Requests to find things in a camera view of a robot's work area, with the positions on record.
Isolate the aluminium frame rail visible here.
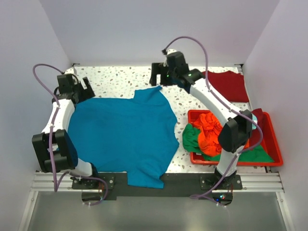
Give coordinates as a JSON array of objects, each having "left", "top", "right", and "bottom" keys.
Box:
[{"left": 30, "top": 172, "right": 284, "bottom": 193}]

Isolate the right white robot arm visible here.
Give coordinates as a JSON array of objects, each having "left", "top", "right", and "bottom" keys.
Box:
[{"left": 150, "top": 49, "right": 253, "bottom": 189}]

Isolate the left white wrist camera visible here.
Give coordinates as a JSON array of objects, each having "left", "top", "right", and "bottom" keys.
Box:
[{"left": 64, "top": 67, "right": 77, "bottom": 76}]

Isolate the green t shirt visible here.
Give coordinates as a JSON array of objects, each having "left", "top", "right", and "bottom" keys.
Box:
[{"left": 182, "top": 124, "right": 274, "bottom": 163}]

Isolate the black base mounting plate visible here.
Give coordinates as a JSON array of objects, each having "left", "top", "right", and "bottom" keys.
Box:
[{"left": 70, "top": 173, "right": 243, "bottom": 201}]

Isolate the light teal t shirt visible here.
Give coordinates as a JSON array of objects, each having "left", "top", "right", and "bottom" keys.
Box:
[{"left": 252, "top": 113, "right": 257, "bottom": 124}]

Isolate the orange t shirt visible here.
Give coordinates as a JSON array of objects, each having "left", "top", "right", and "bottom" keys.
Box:
[{"left": 193, "top": 112, "right": 250, "bottom": 157}]

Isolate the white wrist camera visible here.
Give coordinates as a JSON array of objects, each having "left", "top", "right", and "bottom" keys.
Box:
[
  {"left": 162, "top": 49, "right": 179, "bottom": 66},
  {"left": 64, "top": 67, "right": 77, "bottom": 76}
]

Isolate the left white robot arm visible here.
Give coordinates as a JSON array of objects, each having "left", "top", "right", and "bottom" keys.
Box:
[{"left": 32, "top": 74, "right": 100, "bottom": 189}]

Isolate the dark red crumpled shirt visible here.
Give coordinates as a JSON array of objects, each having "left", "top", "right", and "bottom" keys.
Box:
[{"left": 252, "top": 108, "right": 263, "bottom": 121}]

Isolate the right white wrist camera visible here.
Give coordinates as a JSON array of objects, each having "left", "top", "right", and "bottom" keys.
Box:
[{"left": 162, "top": 49, "right": 179, "bottom": 66}]

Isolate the blue t shirt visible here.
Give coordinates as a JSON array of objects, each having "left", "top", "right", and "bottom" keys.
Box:
[{"left": 68, "top": 87, "right": 179, "bottom": 189}]

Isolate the folded dark red t shirt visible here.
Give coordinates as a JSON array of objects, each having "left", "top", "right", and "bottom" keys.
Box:
[{"left": 208, "top": 71, "right": 249, "bottom": 103}]

